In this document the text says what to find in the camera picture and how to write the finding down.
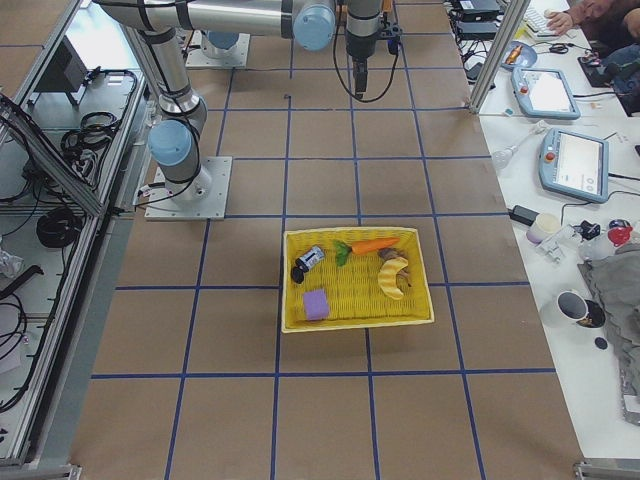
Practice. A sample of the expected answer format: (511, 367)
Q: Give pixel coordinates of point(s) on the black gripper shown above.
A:
(359, 47)

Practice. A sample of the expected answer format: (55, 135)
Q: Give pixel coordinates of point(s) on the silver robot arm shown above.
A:
(174, 142)
(218, 45)

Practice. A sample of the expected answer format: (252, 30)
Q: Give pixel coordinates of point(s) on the brass cylinder tool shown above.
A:
(513, 55)

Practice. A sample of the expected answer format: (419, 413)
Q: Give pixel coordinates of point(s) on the white light bulb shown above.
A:
(501, 158)

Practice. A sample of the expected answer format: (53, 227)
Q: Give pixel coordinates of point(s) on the orange toy carrot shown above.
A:
(344, 250)

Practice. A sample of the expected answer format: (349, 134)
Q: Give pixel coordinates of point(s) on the blue plate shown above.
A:
(527, 59)

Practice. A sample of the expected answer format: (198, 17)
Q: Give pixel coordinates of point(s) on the brown toy mushroom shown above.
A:
(392, 253)

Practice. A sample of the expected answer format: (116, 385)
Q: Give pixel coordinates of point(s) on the far teach pendant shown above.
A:
(544, 94)

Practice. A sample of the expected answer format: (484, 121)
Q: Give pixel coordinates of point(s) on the teach pendant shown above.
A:
(544, 94)
(574, 165)

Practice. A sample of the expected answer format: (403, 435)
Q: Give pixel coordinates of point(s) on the yellow toy banana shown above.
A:
(387, 277)

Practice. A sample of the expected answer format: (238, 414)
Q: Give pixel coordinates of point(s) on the yellow woven basket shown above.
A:
(354, 297)

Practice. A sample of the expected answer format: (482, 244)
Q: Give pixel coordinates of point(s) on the black power adapter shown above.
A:
(522, 215)

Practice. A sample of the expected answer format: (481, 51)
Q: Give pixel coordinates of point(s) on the purple foam block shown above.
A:
(316, 306)

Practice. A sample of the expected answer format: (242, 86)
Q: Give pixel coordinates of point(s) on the near teach pendant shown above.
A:
(574, 165)

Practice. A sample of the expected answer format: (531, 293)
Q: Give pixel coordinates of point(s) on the lavender white jar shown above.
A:
(544, 226)

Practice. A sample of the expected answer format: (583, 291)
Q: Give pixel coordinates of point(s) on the red black toy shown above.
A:
(619, 232)

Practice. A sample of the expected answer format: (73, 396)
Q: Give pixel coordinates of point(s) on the white mug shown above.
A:
(572, 306)

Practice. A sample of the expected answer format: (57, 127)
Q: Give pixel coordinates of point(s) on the grey cloth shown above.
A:
(614, 285)

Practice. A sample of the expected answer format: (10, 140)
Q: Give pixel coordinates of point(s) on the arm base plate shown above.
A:
(237, 60)
(205, 198)

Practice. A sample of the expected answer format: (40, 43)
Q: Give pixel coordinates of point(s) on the aluminium frame post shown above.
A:
(512, 18)

